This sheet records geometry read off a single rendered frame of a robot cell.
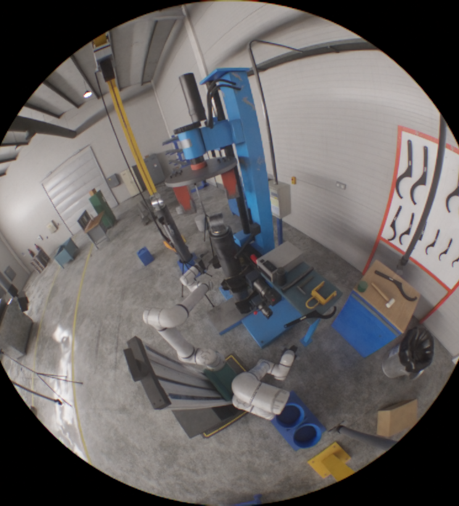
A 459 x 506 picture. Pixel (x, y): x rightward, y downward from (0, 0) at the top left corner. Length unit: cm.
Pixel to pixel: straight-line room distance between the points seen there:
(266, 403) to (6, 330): 792
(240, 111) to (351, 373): 298
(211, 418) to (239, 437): 92
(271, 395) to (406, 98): 267
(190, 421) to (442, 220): 318
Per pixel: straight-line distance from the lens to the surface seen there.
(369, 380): 270
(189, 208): 145
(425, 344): 259
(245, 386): 81
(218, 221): 150
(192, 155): 129
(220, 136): 138
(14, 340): 807
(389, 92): 246
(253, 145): 148
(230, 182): 138
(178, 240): 294
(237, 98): 144
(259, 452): 252
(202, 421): 165
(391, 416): 257
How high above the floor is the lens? 237
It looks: 41 degrees down
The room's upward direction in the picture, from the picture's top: 17 degrees counter-clockwise
